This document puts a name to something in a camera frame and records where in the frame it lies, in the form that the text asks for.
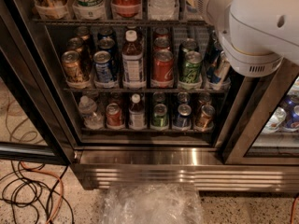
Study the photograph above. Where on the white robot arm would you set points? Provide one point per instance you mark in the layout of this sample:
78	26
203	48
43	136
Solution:
256	35

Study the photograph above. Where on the clear water bottle top shelf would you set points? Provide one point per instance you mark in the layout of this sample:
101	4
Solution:
163	10

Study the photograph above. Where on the green can middle front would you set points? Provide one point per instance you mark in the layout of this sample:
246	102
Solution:
190	68

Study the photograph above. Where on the green can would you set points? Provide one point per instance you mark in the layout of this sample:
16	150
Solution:
159	116
190	68

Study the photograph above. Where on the redbull can middle front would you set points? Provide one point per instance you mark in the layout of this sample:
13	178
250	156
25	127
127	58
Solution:
220	72

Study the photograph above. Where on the red coke can middle front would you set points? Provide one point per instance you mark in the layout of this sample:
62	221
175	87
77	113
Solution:
162	68

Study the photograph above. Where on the stainless steel fridge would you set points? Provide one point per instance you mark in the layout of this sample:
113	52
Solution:
109	156

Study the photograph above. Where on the blue pepsi can middle front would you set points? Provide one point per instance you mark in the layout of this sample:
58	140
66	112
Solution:
104	67

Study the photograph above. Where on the gold can bottom front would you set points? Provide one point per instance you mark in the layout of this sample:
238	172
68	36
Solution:
205	116

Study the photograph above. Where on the blue can bottom front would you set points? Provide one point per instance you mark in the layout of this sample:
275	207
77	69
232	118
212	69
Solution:
182	118

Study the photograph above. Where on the green can bottom front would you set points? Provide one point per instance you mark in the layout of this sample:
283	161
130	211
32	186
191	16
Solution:
159	116

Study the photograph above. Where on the right glass fridge door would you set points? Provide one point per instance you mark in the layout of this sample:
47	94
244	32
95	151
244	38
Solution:
266	132

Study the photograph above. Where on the gold can middle front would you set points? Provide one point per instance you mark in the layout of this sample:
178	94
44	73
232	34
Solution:
72	67

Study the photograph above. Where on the red can bottom front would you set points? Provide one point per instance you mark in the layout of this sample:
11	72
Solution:
114	116

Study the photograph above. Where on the open glass fridge door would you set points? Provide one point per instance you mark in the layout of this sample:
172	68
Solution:
20	71

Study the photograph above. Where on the brown tea bottle middle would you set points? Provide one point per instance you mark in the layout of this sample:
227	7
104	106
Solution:
133	61

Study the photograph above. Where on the brown tea bottle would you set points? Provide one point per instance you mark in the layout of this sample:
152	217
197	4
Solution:
136	113
133	61

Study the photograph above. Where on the white green drink bottle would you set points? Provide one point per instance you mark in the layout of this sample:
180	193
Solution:
88	9

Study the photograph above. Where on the brown tea bottle bottom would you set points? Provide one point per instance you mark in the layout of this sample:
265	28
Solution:
136	113

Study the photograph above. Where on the clear water bottle bottom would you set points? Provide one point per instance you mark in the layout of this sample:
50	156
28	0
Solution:
90	112

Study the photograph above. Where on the clear plastic wrap bag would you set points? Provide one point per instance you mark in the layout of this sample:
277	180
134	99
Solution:
152	204

